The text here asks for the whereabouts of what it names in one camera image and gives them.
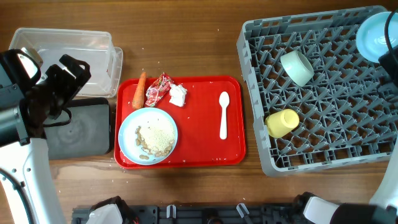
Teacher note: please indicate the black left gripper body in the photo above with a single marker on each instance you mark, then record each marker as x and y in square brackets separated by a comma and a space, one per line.
[63, 79]

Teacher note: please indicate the white plastic spoon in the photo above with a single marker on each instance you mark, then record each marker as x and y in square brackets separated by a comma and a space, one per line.
[224, 102]

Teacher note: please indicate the yellow plastic cup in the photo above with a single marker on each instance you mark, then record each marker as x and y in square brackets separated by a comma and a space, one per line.
[281, 123]

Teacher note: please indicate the mint green bowl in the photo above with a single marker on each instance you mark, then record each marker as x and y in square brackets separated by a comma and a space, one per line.
[297, 67]

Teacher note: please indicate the light blue bowl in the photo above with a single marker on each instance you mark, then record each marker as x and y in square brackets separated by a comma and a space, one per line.
[370, 38]

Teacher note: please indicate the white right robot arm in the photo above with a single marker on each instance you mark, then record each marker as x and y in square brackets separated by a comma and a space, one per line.
[383, 204]

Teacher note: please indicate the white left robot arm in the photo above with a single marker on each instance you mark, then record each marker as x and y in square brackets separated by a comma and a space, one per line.
[25, 170]

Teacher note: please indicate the grey dishwasher rack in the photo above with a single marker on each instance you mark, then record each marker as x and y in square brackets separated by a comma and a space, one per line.
[347, 111]

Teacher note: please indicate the black square bin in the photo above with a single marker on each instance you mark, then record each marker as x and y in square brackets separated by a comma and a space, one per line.
[87, 132]

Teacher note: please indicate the orange carrot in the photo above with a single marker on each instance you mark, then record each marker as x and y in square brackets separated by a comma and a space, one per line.
[138, 99]

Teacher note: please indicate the light blue plate with rice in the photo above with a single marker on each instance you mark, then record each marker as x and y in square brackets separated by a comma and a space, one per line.
[148, 136]

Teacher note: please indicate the red snack wrapper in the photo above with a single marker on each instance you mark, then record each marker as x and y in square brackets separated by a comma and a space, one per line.
[158, 89]

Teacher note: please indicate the crumpled white tissue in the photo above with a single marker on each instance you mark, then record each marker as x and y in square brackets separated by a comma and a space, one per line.
[177, 95]

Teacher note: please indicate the red plastic tray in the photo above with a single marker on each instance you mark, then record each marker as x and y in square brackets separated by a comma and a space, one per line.
[198, 123]

